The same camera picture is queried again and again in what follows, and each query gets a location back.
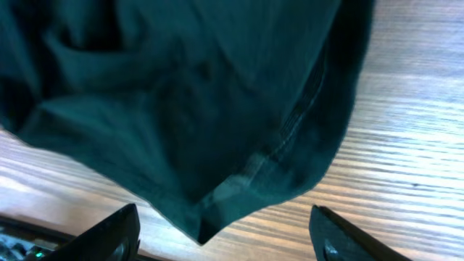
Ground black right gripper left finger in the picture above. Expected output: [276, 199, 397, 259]
[43, 204, 140, 261]

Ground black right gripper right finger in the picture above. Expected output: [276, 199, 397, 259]
[309, 205, 410, 261]

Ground black shorts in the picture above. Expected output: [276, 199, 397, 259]
[1, 0, 375, 244]

